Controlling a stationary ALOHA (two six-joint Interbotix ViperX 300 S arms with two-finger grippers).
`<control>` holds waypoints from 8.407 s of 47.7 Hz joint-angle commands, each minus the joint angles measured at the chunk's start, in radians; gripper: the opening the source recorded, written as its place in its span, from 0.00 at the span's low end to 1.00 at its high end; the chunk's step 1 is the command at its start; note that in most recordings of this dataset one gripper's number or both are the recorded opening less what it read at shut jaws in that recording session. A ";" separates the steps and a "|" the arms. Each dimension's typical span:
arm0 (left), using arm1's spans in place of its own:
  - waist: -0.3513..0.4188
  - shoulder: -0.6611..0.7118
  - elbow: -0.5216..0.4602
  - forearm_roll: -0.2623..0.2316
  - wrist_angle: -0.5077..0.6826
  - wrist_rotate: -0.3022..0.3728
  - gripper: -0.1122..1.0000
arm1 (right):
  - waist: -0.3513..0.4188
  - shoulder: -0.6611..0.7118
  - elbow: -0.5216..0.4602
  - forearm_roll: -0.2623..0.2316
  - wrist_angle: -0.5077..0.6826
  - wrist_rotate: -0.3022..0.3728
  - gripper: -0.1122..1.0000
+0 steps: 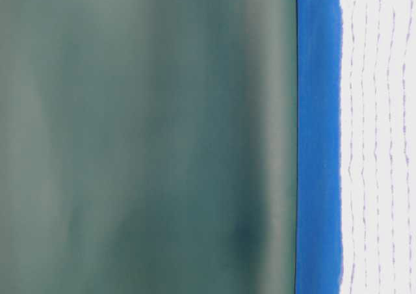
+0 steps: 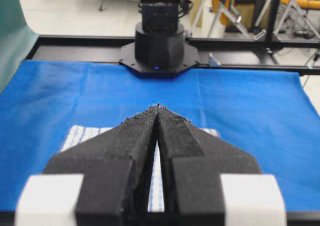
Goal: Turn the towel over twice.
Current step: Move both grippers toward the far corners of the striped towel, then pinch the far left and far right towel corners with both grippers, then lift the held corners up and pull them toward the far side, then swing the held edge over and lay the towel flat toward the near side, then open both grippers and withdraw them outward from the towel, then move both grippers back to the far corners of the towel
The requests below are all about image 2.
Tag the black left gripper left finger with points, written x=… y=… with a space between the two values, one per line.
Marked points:
x=94 y=183

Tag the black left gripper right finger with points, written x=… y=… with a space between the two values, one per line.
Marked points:
x=209 y=182

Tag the blue striped white towel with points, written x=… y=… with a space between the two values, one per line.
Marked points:
x=78 y=134

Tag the blue table cloth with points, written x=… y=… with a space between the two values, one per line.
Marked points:
x=265 y=113

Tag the green backdrop sheet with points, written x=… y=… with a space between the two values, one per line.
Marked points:
x=16 y=39

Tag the black table frame rail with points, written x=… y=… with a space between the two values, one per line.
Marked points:
x=233 y=54

